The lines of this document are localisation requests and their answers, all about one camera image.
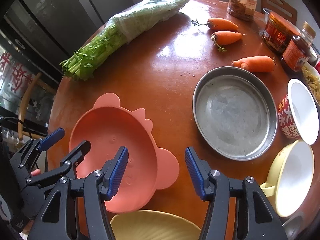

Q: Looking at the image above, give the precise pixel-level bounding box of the pink bear-face plate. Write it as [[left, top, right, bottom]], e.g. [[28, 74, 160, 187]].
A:
[[68, 92, 180, 214]]

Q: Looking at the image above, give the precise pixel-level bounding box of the yellow shell-shaped plate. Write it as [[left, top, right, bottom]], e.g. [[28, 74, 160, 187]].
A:
[[111, 210, 201, 240]]

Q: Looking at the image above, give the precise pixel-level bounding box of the round metal pan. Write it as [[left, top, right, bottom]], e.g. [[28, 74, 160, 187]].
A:
[[192, 66, 278, 161]]

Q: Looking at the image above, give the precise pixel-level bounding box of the red printed paper bowl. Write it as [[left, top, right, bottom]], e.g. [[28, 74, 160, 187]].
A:
[[278, 79, 319, 145]]

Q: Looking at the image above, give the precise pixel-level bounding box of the person's hand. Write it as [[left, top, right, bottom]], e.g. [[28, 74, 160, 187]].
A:
[[30, 168, 41, 177]]

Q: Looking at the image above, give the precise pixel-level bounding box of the steel bowl at table edge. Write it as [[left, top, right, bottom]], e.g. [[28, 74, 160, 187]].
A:
[[282, 212, 304, 240]]

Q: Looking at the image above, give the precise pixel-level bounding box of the celery bunch in bag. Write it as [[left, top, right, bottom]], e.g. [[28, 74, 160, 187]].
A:
[[61, 0, 190, 81]]

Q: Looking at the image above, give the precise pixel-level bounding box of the grey refrigerator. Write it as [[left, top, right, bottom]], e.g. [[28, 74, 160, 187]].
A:
[[4, 0, 133, 67]]

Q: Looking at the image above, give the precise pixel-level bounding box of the near orange carrot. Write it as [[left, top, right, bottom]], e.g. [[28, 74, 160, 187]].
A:
[[232, 56, 276, 73]]

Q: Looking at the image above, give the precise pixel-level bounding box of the orange carrot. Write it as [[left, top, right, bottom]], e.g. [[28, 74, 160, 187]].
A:
[[210, 31, 244, 52], [191, 17, 239, 31], [232, 56, 276, 73]]

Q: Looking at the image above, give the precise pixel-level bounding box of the white plate of stir-fry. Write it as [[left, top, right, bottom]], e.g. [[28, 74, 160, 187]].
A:
[[302, 62, 320, 106]]

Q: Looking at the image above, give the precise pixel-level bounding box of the brown sauce bottle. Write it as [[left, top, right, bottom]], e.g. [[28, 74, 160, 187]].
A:
[[280, 22, 316, 75]]

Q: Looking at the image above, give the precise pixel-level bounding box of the middle orange carrot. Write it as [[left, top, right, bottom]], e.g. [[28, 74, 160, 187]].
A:
[[210, 31, 244, 52]]

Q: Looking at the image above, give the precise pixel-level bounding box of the far orange carrot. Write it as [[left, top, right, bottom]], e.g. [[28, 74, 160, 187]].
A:
[[191, 17, 239, 31]]

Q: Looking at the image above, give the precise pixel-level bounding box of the red jar orange lid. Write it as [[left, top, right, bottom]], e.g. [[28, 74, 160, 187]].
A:
[[262, 11, 300, 55]]

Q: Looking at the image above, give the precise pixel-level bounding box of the large steel mixing bowl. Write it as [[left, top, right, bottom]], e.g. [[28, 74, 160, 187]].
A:
[[262, 7, 271, 16]]

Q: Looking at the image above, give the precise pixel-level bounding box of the clear jar black lid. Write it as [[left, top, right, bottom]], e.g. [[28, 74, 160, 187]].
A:
[[227, 0, 258, 22]]

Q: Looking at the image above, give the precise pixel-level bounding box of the yellow handled ceramic bowl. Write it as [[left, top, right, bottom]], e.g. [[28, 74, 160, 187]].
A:
[[260, 140, 315, 218]]

